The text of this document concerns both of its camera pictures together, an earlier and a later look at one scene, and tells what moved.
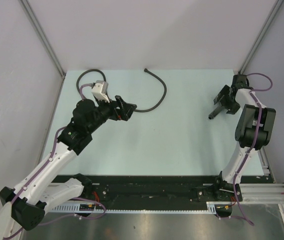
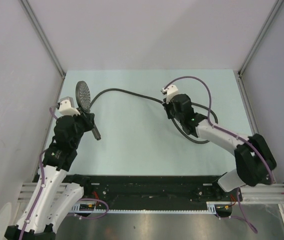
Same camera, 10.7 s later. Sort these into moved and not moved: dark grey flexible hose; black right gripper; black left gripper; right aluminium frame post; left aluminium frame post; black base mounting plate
Moved: dark grey flexible hose; black right gripper; black left gripper
Not moved: right aluminium frame post; black base mounting plate; left aluminium frame post
